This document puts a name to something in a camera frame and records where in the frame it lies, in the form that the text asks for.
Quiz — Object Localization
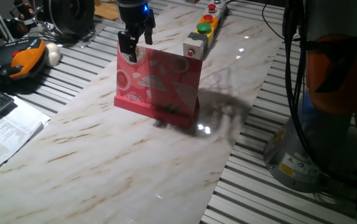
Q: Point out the white box red green buttons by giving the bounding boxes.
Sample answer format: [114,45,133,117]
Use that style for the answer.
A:
[205,0,229,19]

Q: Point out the thin black cable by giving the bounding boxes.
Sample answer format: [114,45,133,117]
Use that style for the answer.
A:
[261,1,285,41]

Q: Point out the yellow box green button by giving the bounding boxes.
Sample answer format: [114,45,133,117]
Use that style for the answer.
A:
[194,22,216,44]

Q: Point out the orange box red mushroom button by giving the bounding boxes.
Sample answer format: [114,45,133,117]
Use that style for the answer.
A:
[198,14,220,29]

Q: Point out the pink patterned standing card box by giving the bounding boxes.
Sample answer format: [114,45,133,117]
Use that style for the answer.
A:
[113,42,203,129]

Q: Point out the white round mouse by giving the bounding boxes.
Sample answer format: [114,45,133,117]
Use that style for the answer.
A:
[44,42,62,68]

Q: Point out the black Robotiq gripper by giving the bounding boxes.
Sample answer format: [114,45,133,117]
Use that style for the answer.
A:
[116,0,156,63]

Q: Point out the grey box small red button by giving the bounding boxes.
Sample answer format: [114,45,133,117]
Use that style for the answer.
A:
[183,32,209,60]

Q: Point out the black round spool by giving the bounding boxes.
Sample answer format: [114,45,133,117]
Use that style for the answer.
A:
[42,0,96,35]

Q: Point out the orange black teach pendant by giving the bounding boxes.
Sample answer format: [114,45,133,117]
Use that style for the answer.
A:
[0,37,47,86]

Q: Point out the brown cardboard piece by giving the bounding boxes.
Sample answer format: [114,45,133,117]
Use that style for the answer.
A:
[93,0,120,21]

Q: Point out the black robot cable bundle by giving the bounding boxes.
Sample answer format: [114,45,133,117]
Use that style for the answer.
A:
[282,0,322,175]

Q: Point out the printed white paper sheets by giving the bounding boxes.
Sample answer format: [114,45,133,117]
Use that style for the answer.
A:
[0,95,51,177]

